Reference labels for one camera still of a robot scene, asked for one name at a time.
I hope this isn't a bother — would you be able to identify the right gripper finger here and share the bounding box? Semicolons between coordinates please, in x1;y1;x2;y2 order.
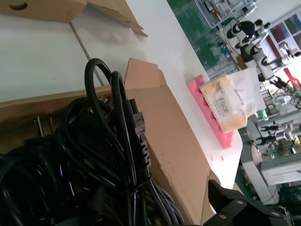
203;179;292;226

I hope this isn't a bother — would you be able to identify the black power cable bundle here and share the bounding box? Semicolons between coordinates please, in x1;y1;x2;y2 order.
65;57;185;226
0;116;127;226

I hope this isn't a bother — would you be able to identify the brown cardboard box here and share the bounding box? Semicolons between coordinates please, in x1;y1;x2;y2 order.
0;57;223;226
0;0;149;38

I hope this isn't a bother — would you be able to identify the pink foam tray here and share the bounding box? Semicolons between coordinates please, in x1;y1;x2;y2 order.
187;74;236;149

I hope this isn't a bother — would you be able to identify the white yellow tissue pack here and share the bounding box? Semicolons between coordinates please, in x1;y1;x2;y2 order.
199;67;264;132

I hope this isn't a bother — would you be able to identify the red plastic object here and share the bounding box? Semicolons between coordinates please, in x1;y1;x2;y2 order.
283;67;301;92

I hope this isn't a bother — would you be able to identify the white humanoid robot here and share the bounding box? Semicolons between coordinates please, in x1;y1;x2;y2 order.
225;22;278;82

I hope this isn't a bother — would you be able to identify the person in black shirt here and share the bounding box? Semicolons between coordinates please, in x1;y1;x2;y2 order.
239;19;263;40

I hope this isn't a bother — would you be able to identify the white metal shelving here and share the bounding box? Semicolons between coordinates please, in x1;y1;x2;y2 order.
194;0;238;29

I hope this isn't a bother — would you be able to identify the grey equipment pedestal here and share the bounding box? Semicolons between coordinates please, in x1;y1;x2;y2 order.
242;150;301;204

